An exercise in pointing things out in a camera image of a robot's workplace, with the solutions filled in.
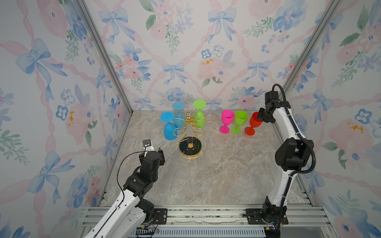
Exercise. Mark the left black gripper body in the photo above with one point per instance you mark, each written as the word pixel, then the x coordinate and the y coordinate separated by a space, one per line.
pixel 161 158

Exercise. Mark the green wine glass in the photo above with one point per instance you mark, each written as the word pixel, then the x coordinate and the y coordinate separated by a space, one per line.
pixel 239 120
pixel 199 116

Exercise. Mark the blue wine glass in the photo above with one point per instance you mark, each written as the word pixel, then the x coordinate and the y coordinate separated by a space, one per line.
pixel 170 130
pixel 179 117

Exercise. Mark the pink wine glass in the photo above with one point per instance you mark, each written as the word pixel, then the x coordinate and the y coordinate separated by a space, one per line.
pixel 227 118

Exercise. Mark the red wine glass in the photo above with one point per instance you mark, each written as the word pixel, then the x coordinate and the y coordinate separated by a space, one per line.
pixel 254 123

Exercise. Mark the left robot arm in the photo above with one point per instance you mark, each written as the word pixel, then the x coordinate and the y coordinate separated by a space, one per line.
pixel 130 209

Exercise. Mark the gold wire glass rack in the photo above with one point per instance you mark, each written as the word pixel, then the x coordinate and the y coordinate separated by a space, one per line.
pixel 190 145

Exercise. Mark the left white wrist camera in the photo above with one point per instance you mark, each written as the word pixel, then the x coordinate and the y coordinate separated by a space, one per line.
pixel 147 145

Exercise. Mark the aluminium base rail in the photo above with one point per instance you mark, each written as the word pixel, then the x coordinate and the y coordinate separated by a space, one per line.
pixel 225 221

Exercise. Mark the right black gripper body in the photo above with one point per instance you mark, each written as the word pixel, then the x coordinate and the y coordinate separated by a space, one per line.
pixel 262 116

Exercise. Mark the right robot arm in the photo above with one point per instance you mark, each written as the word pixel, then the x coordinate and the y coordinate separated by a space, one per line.
pixel 291 157

